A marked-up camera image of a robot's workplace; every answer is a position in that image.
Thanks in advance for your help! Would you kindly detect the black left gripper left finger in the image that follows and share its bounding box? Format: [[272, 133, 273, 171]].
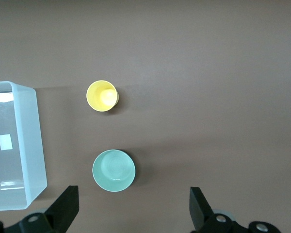
[[4, 185, 80, 233]]

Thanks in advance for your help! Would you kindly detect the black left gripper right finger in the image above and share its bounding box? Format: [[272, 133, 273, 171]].
[[189, 186, 282, 233]]

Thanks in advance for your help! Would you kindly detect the mint green bowl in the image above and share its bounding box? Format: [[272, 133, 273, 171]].
[[92, 149, 137, 192]]

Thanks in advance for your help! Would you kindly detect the yellow plastic cup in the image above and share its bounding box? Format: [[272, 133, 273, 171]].
[[86, 80, 120, 113]]

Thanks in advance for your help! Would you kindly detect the translucent clear plastic bin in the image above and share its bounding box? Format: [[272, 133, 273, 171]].
[[0, 81, 48, 212]]

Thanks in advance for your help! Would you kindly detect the white rectangular label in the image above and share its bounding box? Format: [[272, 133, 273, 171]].
[[0, 134, 13, 150]]

